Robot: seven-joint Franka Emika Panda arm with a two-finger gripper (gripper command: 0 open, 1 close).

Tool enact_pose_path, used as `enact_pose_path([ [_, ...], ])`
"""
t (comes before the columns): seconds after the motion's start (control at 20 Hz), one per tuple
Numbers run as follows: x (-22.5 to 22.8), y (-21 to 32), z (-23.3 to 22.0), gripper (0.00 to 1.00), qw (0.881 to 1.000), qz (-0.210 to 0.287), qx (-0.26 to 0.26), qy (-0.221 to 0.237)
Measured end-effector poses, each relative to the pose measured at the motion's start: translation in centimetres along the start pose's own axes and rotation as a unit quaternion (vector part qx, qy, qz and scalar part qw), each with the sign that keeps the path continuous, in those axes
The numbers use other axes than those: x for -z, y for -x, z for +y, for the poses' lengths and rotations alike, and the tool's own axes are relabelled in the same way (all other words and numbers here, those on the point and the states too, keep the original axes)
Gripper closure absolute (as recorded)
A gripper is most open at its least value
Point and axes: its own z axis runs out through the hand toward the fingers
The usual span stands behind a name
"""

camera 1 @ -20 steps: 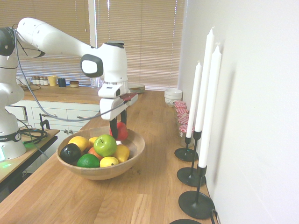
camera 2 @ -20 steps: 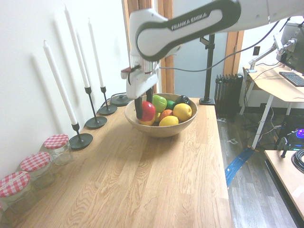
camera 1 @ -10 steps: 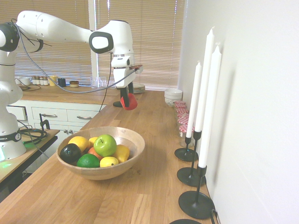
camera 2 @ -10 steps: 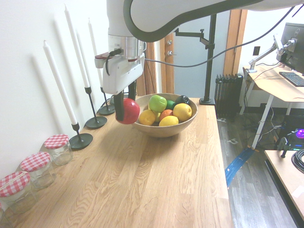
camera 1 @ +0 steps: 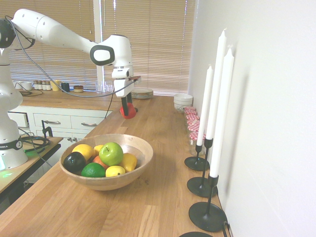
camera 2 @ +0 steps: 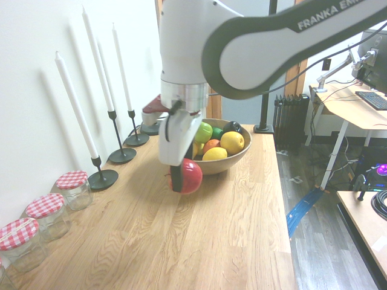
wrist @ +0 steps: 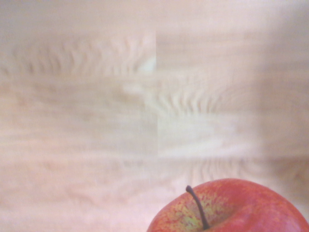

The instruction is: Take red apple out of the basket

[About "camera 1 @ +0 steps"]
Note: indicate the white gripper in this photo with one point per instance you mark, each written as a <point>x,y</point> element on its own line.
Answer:
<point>122,87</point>

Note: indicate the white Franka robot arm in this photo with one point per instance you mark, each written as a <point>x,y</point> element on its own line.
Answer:
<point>49,29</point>

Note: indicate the green apple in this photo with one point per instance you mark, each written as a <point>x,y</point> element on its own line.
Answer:
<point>111,153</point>

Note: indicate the stack of white plates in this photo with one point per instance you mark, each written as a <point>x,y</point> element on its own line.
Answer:
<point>142,93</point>

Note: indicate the clear drinking glass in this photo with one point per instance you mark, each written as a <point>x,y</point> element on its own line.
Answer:
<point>108,87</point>
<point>98,87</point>

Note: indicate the brown round container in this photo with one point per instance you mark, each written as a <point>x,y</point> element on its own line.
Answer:
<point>78,88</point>

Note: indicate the patterned white bowl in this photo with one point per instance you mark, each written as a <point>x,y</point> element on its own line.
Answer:
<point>181,107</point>

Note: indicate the small yellow fruit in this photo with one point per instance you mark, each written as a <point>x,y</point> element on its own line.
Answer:
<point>98,148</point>

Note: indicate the plain white bowl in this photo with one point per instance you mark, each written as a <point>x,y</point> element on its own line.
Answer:
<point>183,98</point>

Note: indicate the yellow pear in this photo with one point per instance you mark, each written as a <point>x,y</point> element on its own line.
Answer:
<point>129,161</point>

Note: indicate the glass jar red checkered lid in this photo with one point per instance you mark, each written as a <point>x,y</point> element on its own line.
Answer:
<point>191,116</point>
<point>190,109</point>
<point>193,128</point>
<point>193,144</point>
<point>192,122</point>

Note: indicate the black mug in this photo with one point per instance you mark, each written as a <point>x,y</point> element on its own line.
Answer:
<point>65,87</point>

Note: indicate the orange fruit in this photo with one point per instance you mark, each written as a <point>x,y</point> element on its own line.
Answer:
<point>100,161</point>

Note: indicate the large yellow citrus fruit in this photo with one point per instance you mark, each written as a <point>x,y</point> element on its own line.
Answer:
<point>83,151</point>

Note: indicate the wooden window blind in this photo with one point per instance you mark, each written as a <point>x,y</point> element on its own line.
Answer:
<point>160,44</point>
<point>61,64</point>

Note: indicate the yellow lemon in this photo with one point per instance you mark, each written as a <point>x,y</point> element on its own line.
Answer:
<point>115,171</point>

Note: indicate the white drawer cabinet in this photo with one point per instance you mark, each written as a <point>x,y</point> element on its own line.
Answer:
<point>61,128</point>

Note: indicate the yellow jug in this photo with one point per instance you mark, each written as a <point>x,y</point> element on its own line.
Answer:
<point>55,85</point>

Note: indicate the green lime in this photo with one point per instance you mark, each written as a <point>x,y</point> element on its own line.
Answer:
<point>93,170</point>

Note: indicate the short white taper candle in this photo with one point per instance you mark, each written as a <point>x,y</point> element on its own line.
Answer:
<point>205,103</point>

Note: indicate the dark avocado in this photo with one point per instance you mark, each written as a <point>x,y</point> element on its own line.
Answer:
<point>74,161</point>

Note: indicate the small spice jar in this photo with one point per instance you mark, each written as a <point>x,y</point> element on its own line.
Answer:
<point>40,85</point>
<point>36,85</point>
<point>44,85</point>
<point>48,86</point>

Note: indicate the wooden fruit bowl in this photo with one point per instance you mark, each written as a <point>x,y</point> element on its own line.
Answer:
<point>111,182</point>

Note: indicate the black table clamp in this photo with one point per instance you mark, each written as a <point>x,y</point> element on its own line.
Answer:
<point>45,128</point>

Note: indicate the tallest white taper candle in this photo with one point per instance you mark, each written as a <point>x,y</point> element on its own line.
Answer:
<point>216,84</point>

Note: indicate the black candle holder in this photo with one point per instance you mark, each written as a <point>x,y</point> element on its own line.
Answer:
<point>201,186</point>
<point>207,217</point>
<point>196,163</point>

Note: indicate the medium white taper candle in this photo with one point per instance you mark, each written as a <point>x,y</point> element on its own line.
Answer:
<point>222,111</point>

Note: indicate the white mug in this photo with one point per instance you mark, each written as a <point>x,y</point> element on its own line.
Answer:
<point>26,85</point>

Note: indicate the white cup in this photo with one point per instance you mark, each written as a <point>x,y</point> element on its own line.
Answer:
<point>17,85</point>

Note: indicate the wooden robot side table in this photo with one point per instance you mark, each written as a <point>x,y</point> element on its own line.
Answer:
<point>24,158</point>

